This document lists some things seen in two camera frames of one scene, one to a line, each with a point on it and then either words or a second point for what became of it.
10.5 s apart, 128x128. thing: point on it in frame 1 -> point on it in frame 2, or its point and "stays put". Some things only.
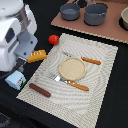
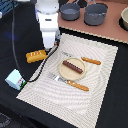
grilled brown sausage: x=40 y=90 -> x=72 y=66
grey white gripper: x=17 y=38 -> x=49 y=25
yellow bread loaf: x=38 y=55 stays put
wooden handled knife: x=69 y=82 stays put
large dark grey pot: x=95 y=13 stays put
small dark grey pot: x=70 y=11 stays put
